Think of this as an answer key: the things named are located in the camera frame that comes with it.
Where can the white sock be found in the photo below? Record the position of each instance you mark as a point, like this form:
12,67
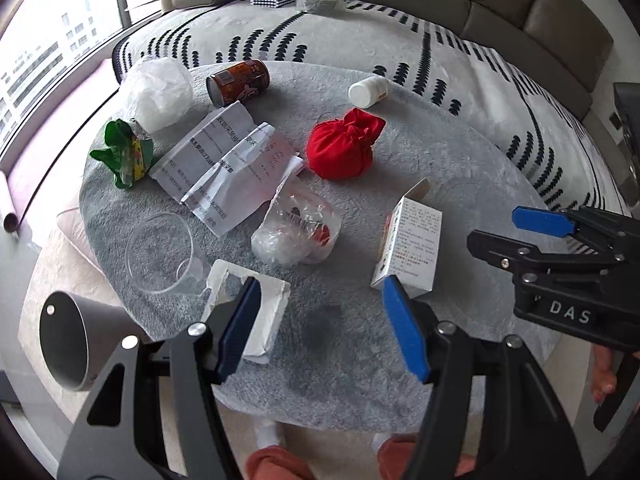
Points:
266,432
382,442

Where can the white cardboard tray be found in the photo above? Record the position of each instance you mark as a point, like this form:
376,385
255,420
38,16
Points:
270,310

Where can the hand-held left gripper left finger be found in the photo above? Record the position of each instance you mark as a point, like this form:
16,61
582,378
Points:
240,330

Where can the red drink can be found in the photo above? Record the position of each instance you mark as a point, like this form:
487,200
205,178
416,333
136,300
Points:
237,82

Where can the green snack wrapper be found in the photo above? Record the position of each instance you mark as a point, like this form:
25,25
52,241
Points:
122,152

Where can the person's right hand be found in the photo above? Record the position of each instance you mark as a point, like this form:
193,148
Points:
604,372

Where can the pink quilted cushion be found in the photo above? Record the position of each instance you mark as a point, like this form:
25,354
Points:
75,235

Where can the red cloth pouch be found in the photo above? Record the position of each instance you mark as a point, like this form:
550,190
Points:
345,145

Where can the cream shaggy rug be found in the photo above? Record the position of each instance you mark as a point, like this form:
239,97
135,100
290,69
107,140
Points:
50,275

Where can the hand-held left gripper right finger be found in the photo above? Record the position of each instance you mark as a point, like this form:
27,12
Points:
405,335

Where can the white medicine box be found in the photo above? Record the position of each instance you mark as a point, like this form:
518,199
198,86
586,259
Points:
415,240

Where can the clear crumpled plastic bag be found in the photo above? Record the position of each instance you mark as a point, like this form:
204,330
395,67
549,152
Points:
285,245

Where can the white printed paper sheet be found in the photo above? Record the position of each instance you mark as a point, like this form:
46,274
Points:
235,185
200,150

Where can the white pill bottle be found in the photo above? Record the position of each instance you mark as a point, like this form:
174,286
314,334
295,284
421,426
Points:
369,91

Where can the grey fleece blanket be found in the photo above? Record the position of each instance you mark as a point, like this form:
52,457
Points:
325,320

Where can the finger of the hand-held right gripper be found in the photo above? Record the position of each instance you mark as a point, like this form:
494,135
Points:
500,250
542,222

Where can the grey round bin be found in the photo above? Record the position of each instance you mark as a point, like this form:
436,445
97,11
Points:
100,330

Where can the clear plastic cup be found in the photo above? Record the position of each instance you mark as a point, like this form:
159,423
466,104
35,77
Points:
160,255

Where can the crumpled white plastic bag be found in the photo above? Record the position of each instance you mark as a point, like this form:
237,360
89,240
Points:
157,92

